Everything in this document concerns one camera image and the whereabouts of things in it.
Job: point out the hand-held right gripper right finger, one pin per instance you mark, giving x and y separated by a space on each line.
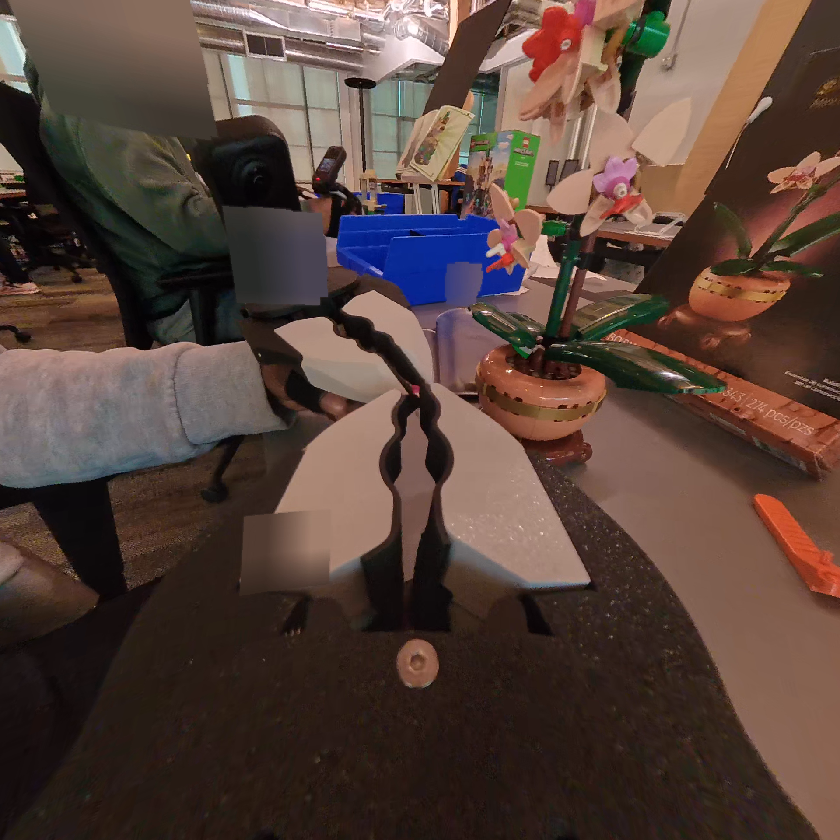
499 505

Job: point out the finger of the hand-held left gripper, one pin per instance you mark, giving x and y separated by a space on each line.
394 321
328 361

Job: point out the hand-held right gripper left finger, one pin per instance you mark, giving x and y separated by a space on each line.
348 472

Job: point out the person's left forearm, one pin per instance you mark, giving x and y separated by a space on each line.
98 407

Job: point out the grey desk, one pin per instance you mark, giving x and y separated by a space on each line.
656 525

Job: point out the person's left hand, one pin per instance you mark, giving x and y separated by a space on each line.
279 390

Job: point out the blue plastic bin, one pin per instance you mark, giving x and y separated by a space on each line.
426 262

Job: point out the black hand-held device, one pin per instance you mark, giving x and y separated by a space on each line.
331 170

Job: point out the black floor lamp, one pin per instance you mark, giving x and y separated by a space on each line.
360 118

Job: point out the small toy brick model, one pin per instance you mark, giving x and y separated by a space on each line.
372 190

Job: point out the toy brick orchid in pot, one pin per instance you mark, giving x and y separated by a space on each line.
538 394

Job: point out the illustrated booklets on stand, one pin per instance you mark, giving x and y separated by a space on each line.
436 141

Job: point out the green toy set box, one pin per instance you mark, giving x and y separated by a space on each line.
505 167

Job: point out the white paper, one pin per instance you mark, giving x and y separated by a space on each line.
590 279

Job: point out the black board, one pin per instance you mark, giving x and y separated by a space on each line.
469 52

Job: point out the clear acrylic stand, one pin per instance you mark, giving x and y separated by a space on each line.
659 224

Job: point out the black office chair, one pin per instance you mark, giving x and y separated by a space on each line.
65 518

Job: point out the orange brick separator tool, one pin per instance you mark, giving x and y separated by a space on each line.
797 544

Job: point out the person's leg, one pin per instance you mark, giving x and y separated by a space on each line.
39 590

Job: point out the black orchid set box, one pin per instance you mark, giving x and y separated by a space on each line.
774 275

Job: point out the silver air duct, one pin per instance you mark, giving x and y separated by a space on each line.
308 29

